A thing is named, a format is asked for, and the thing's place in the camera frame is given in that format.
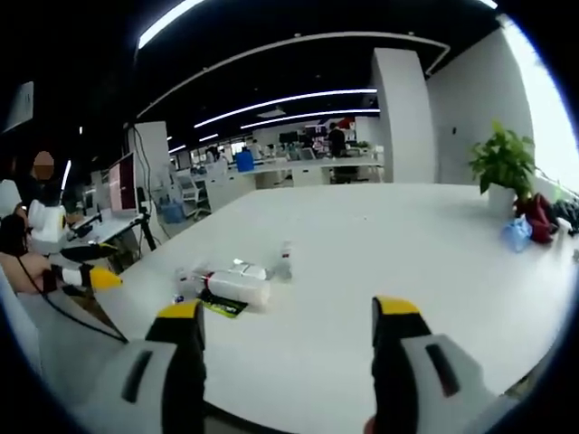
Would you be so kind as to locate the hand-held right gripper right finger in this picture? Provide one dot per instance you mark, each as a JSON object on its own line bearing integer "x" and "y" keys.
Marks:
{"x": 420, "y": 375}

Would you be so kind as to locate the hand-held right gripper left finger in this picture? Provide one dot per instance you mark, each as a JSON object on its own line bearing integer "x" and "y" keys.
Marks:
{"x": 154, "y": 380}

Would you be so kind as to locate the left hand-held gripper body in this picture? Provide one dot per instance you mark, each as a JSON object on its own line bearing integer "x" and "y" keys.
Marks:
{"x": 45, "y": 223}

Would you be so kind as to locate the small blue skincare jar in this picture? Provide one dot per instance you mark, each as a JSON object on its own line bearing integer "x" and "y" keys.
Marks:
{"x": 179, "y": 299}

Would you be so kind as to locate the tiny clear skincare bottle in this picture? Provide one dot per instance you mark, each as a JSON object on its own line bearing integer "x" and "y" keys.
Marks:
{"x": 181, "y": 276}

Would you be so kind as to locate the green black skincare sachet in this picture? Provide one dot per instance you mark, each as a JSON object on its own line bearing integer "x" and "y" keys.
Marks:
{"x": 224, "y": 308}

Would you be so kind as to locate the clear skincare bottle red cap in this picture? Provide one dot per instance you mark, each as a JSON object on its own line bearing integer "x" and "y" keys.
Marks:
{"x": 200, "y": 274}

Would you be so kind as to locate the large white skincare bottle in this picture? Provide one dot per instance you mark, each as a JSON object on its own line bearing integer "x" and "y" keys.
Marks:
{"x": 240, "y": 289}

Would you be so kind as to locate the white skincare box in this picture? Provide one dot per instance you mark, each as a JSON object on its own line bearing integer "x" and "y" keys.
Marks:
{"x": 248, "y": 268}

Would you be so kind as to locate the small clear skincare bottle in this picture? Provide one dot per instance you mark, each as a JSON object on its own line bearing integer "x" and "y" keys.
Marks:
{"x": 285, "y": 262}

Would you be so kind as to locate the person's right hand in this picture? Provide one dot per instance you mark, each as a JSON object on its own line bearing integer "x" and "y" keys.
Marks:
{"x": 370, "y": 426}

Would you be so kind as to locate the white side desk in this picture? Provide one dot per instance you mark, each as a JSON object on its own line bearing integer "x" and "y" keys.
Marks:
{"x": 106, "y": 228}

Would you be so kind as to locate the white rounded object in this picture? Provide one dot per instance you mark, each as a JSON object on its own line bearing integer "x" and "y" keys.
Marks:
{"x": 8, "y": 198}

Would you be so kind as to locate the black tripod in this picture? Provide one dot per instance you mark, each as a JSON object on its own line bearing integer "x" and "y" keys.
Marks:
{"x": 145, "y": 223}

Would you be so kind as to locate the computer monitor pink screen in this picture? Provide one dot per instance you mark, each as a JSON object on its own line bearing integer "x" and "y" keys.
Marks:
{"x": 123, "y": 185}

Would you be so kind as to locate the blue water jug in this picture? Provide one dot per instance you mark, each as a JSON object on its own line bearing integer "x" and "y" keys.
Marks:
{"x": 171, "y": 211}

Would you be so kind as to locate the blue plastic bag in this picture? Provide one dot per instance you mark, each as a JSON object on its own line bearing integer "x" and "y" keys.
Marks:
{"x": 518, "y": 234}

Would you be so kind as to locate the blue container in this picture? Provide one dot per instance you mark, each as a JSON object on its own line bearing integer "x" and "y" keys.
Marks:
{"x": 244, "y": 161}

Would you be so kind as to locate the red cloth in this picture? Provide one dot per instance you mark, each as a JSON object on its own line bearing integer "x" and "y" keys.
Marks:
{"x": 538, "y": 219}

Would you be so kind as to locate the dark cloth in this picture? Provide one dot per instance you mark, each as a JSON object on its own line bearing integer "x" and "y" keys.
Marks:
{"x": 565, "y": 211}

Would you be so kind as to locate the potted green plant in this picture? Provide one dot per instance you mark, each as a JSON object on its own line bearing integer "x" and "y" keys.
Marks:
{"x": 502, "y": 167}

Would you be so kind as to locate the long white office counter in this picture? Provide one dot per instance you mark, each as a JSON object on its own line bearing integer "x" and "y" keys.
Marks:
{"x": 294, "y": 169}

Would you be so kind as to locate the ceiling light strip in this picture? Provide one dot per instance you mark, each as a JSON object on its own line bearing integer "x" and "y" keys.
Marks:
{"x": 167, "y": 20}
{"x": 312, "y": 116}
{"x": 289, "y": 101}

